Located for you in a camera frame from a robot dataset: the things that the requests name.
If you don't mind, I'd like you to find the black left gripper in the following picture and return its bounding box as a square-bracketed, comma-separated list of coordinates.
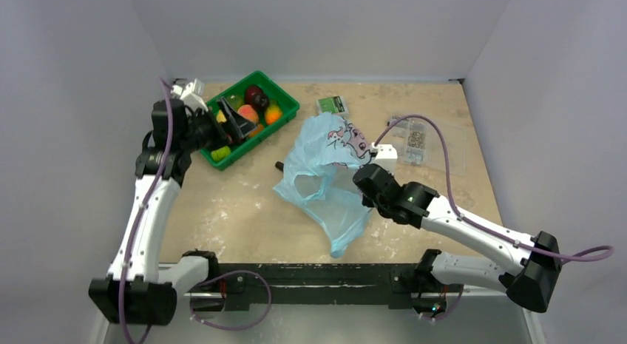
[180, 97, 257, 153]

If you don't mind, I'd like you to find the orange pink fake peach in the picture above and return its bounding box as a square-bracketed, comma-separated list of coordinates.
[237, 104, 260, 124]

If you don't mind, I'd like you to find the lime green fake fruit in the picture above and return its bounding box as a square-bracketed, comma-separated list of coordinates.
[210, 146, 231, 162]

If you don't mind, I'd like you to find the light blue plastic bag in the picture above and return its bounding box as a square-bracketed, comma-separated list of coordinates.
[274, 112, 372, 258]

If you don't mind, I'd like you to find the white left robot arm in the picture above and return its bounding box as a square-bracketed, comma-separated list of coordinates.
[88, 98, 254, 326]

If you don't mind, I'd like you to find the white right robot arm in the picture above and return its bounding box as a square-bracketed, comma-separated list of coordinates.
[353, 164, 562, 313]

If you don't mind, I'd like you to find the yellow fake lemon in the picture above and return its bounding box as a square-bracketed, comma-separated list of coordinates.
[215, 110, 228, 124]

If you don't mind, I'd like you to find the small orange fake fruit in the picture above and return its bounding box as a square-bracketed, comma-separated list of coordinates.
[248, 124, 265, 138]

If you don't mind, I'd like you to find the green fake round fruit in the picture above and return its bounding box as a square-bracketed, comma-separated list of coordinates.
[226, 95, 245, 111]

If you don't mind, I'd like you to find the dark red fake mango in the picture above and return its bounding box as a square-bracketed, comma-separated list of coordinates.
[244, 84, 270, 112]

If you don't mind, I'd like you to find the orange green fake mango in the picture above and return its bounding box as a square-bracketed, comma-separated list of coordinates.
[264, 100, 283, 125]

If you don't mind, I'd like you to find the green plastic tray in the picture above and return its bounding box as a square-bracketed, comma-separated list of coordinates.
[200, 70, 300, 170]

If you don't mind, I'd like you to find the clear plastic screw organizer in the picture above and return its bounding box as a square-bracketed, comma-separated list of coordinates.
[382, 118, 467, 176]

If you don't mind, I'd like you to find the small green label box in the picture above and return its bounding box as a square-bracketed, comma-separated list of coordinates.
[316, 95, 350, 118]

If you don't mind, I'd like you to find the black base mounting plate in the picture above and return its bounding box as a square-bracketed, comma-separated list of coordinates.
[191, 262, 464, 314]

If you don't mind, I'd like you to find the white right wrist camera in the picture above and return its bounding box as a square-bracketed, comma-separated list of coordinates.
[370, 142, 399, 175]

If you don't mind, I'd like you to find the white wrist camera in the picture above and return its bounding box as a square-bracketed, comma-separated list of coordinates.
[370, 142, 399, 175]
[170, 78, 209, 112]

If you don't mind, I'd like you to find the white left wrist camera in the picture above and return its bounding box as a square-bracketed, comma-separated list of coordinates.
[170, 78, 209, 112]

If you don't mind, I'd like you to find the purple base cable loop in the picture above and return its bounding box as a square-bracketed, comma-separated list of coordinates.
[189, 270, 273, 332]

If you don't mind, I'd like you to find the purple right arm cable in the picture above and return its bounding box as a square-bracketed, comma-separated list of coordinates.
[374, 115, 615, 264]

